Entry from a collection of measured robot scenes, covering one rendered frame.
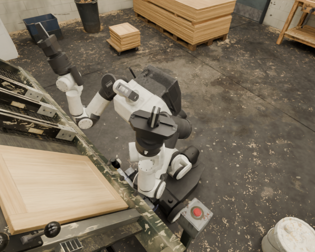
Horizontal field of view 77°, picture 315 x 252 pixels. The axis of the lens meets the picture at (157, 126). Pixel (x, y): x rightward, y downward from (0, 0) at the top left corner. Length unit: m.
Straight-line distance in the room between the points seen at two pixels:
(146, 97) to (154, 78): 0.11
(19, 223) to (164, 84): 0.75
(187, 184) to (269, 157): 1.13
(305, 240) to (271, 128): 1.52
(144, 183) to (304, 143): 2.53
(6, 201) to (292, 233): 1.77
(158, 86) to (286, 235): 1.45
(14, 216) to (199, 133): 2.21
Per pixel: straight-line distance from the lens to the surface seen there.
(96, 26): 5.40
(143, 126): 0.50
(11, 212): 0.80
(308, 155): 2.96
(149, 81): 1.00
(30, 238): 0.68
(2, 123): 1.25
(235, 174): 2.39
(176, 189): 1.97
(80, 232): 0.81
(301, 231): 1.96
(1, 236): 0.54
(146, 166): 0.74
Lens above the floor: 1.95
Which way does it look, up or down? 47 degrees down
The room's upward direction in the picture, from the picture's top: straight up
